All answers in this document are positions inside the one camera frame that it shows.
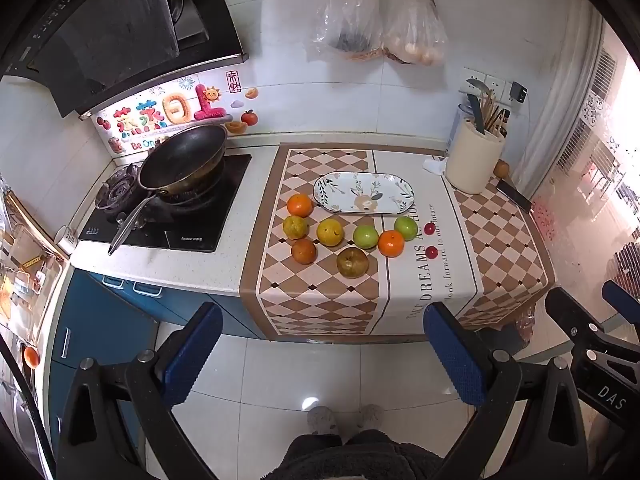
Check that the cream utensil holder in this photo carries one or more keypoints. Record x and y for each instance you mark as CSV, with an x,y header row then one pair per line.
x,y
472,160

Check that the stove burner grate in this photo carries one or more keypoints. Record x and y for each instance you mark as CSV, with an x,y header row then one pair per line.
x,y
117,190

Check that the oval floral plate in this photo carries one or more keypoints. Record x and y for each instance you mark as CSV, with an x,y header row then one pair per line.
x,y
345,187

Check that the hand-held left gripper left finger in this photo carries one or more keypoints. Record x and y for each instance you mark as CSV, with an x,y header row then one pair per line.
x,y
195,355

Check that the green apple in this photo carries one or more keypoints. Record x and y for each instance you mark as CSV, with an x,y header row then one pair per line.
x,y
365,236
405,227

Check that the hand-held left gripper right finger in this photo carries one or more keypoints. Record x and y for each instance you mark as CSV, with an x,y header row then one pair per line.
x,y
457,355

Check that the small orange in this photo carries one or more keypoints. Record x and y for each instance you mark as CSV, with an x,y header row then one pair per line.
x,y
31,356

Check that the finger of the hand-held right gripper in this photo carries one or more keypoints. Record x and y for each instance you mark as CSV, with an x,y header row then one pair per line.
x,y
622,296
575,317

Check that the bundle of chopsticks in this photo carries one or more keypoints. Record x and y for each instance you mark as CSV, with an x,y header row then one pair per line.
x,y
492,112

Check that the window with grille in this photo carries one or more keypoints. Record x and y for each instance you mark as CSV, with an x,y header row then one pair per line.
x,y
600,150

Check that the white wall socket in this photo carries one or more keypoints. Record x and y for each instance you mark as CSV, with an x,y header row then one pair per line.
x,y
482,80

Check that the black frying pan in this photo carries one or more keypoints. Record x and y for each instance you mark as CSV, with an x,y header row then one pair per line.
x,y
182,157

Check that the black range hood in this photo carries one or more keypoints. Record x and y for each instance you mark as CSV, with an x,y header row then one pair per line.
x,y
100,20

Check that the white curtain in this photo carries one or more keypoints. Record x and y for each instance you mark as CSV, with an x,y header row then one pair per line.
x,y
560,110

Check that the black flat slab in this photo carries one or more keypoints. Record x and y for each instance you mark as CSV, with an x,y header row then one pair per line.
x,y
513,195

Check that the colourful wall stickers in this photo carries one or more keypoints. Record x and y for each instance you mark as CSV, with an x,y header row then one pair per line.
x,y
175,110

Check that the dark brownish orange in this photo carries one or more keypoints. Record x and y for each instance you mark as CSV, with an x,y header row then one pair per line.
x,y
303,251

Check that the bright yellow citrus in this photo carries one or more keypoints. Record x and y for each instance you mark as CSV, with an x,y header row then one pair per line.
x,y
330,232

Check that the clear plastic bag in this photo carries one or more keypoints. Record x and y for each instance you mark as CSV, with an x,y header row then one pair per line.
x,y
350,10

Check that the bright orange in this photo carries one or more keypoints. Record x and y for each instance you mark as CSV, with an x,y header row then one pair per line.
x,y
300,205
390,243

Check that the brown checked tablecloth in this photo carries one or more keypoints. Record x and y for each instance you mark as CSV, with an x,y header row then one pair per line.
x,y
320,300

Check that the black glass cooktop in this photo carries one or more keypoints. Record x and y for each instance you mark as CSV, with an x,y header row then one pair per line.
x,y
200,230

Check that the white cup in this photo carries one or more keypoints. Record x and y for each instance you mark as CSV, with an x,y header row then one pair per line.
x,y
65,240

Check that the person's dark fleece clothing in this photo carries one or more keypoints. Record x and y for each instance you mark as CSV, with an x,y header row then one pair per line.
x,y
350,455

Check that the greenish yellow citrus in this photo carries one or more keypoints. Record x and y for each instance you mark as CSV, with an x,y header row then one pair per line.
x,y
294,227

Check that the brown pear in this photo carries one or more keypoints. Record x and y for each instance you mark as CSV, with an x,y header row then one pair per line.
x,y
352,262

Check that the grey kitchen knife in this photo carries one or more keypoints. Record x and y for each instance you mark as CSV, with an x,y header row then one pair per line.
x,y
476,89

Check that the black plug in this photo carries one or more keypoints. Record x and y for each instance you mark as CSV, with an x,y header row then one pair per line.
x,y
518,92

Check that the small brown fruit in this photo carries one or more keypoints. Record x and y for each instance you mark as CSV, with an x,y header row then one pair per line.
x,y
502,168

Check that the plastic bag of round produce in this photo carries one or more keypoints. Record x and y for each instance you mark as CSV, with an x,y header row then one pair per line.
x,y
415,35

